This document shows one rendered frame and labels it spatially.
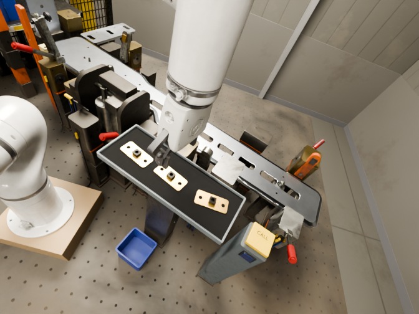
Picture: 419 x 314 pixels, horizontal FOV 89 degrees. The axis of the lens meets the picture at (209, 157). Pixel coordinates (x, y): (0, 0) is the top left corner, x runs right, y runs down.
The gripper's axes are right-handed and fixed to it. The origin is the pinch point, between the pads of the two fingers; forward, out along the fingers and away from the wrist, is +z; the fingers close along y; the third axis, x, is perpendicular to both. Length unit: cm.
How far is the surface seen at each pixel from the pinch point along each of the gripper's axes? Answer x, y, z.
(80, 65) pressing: 70, 23, 27
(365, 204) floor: -139, 187, 125
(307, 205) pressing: -40, 36, 26
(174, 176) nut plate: -1.2, -0.1, 9.4
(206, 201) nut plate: -11.4, 0.6, 10.2
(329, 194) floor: -99, 167, 126
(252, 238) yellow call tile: -25.0, 0.8, 10.5
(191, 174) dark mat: -3.6, 4.2, 10.5
